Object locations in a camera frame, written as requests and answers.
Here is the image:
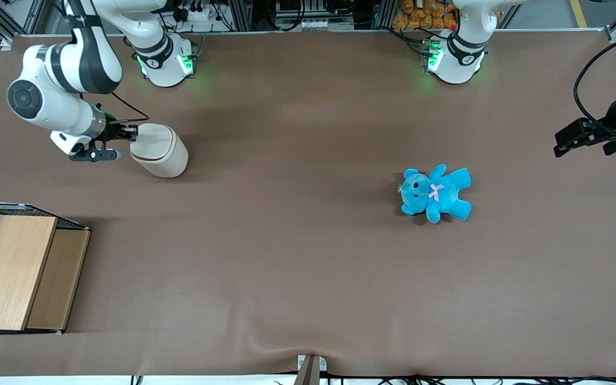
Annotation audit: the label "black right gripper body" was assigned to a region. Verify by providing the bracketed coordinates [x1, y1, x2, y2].
[93, 109, 124, 143]

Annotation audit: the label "cream lidded trash can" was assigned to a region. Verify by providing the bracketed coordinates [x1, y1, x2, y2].
[129, 123, 189, 179]

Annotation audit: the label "white power strip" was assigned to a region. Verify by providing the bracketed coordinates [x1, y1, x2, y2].
[177, 4, 223, 23]

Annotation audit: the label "blue teddy bear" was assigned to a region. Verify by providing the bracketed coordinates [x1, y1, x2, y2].
[398, 164, 473, 225]

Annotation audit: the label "orange plush toys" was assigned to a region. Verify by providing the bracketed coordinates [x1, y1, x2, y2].
[392, 0, 458, 31]

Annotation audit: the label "white control box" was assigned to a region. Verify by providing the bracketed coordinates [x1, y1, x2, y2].
[275, 0, 356, 32]

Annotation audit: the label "brown table cover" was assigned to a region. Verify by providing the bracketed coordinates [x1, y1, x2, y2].
[0, 29, 616, 378]

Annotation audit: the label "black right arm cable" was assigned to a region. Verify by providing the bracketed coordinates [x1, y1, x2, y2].
[109, 90, 151, 124]

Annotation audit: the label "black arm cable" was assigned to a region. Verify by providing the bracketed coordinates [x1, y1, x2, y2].
[109, 90, 151, 124]
[574, 28, 616, 137]

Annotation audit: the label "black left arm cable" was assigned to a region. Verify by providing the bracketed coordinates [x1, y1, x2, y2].
[574, 28, 616, 137]

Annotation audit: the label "wooden shelf with wire frame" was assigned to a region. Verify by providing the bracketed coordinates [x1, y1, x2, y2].
[0, 201, 91, 336]

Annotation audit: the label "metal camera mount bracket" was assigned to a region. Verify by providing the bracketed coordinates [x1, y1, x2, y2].
[293, 354, 328, 385]

